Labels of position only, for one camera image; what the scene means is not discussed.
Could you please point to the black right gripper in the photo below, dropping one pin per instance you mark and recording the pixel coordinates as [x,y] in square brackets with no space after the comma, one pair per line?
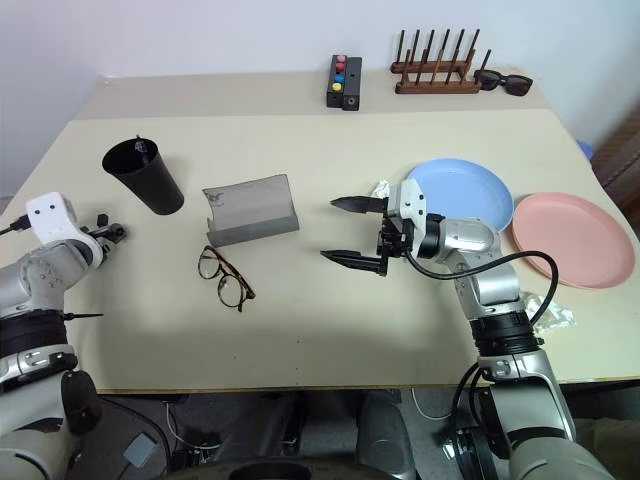
[396,240]

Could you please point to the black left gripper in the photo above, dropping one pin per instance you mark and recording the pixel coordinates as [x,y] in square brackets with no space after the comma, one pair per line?
[107,235]

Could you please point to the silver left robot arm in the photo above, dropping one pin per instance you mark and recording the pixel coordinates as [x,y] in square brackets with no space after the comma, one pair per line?
[30,280]

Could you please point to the black plastic cup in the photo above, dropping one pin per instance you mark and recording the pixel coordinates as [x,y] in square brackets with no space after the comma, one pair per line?
[150,185]

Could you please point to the grey glasses case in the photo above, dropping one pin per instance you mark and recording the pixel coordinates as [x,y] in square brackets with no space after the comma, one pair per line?
[250,210]

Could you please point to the crumpled white tissue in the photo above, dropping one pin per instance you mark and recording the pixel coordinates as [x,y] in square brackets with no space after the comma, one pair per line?
[381,189]
[555,315]

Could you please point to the blue plate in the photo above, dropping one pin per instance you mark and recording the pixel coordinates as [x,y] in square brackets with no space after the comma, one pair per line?
[465,195]

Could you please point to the tortoiseshell eyeglasses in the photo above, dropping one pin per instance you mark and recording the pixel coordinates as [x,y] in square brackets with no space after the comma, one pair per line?
[222,272]

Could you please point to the plain black box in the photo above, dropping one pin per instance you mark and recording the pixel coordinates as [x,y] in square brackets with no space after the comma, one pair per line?
[352,85]

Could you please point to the black box with coloured buttons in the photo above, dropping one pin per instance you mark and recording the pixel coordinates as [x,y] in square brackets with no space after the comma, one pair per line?
[337,85]

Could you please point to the wooden peg dish rack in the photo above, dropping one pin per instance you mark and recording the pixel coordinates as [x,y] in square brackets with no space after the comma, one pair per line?
[435,86]

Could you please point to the grey rounded shape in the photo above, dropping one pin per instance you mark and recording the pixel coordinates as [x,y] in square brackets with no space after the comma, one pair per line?
[385,440]

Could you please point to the black sunglasses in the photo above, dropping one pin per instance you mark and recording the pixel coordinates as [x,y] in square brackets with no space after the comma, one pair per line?
[515,84]

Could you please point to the pink plate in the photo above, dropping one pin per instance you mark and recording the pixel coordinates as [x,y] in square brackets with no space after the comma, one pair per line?
[575,240]

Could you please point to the grey square pad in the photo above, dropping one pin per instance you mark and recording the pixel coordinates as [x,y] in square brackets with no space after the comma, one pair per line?
[139,448]

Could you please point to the brown wooden furniture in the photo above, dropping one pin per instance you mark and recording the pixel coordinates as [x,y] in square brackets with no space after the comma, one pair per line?
[620,165]

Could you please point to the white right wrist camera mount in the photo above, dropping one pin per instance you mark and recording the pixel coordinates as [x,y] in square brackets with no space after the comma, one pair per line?
[411,200]

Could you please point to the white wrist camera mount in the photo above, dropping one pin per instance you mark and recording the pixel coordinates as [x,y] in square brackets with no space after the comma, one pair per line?
[411,200]
[50,215]

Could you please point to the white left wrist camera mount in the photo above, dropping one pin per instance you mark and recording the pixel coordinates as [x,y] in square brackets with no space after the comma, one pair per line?
[50,215]

